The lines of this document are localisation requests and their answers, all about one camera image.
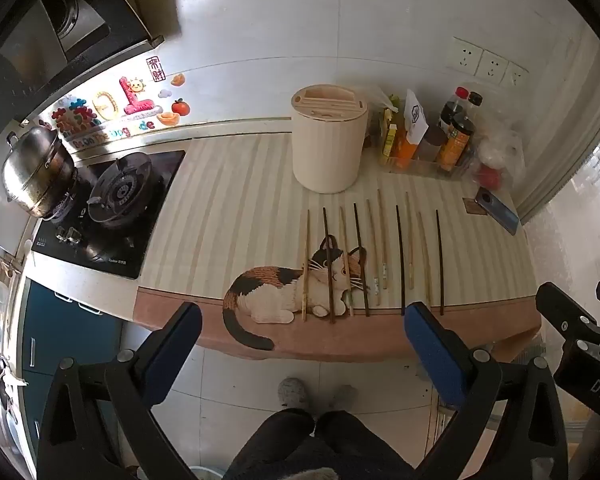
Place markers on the orange fruit wall sticker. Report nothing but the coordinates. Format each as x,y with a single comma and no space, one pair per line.
179,80

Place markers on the striped mat with cat print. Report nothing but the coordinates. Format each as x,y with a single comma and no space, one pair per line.
240,185

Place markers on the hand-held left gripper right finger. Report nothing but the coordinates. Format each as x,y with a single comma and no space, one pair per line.
435,355

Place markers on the light wooden chopstick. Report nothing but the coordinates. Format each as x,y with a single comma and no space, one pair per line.
346,260
306,260

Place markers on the black range hood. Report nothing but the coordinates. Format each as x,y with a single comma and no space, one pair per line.
45,25

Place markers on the red seal wall sticker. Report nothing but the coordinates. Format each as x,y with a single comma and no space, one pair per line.
156,67

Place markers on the dark bottle with red cap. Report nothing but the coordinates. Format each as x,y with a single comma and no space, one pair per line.
452,110

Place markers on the black gas stove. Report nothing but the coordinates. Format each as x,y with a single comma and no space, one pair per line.
120,195

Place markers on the brown jar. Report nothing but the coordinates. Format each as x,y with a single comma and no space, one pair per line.
431,142

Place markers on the red round container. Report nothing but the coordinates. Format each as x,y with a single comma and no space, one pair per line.
487,177

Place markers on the grey slipper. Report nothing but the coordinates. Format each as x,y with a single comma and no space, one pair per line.
344,397
294,394

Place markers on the light chopstick with white end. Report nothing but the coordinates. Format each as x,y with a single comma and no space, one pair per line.
373,250

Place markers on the white wall socket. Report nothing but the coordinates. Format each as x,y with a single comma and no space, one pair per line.
515,76
465,56
492,67

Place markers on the white paper packet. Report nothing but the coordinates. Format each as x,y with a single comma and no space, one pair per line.
415,115

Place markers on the orange box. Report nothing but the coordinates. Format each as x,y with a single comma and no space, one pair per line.
406,152
457,145

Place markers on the yellow box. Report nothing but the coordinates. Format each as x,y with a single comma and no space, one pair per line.
389,140

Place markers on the grey door frame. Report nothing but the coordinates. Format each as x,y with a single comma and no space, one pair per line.
565,160

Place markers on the dark bottle with black cap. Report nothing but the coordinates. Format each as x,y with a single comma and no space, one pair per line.
475,102

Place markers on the clear plastic condiment tray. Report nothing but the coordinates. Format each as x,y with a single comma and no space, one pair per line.
420,171

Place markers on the cream round chopstick holder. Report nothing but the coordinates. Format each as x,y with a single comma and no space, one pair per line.
330,150

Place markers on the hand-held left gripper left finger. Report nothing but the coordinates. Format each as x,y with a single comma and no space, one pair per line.
172,355

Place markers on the blue kitchen cabinet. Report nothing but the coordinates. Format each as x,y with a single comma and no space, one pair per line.
65,340

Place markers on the large colourful wall sticker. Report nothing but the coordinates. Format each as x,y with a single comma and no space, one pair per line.
105,107

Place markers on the brown square coaster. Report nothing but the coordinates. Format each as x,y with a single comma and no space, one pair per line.
471,207

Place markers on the clear plastic bag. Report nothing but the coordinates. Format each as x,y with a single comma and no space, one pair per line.
505,145

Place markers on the dark wooden chopstick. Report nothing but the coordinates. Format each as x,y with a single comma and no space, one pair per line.
361,260
400,260
328,265
440,260

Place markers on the blue smartphone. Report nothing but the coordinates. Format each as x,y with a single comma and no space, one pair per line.
502,212

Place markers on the person's left leg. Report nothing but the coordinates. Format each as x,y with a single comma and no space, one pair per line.
275,440

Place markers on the red persimmon wall sticker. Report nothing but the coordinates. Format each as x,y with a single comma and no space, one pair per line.
181,107

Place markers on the steel steamer pot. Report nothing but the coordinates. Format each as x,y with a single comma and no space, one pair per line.
35,175

